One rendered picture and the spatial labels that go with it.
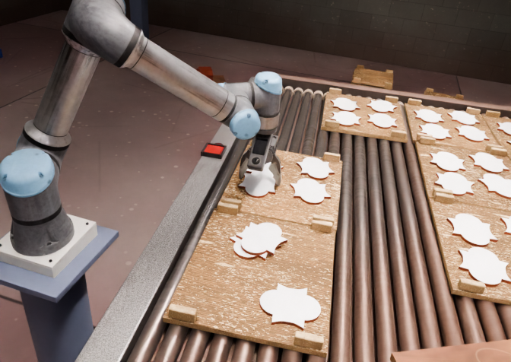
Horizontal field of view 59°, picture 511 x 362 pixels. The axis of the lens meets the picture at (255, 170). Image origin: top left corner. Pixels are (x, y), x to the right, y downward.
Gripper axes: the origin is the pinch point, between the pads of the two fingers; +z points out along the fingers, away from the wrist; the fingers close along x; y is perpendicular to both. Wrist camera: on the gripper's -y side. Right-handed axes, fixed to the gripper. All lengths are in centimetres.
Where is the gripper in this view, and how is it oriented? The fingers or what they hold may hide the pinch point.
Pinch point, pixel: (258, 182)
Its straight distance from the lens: 140.6
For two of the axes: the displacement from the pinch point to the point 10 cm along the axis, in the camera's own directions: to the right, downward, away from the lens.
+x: -9.7, -1.8, 1.4
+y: 2.2, -5.7, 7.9
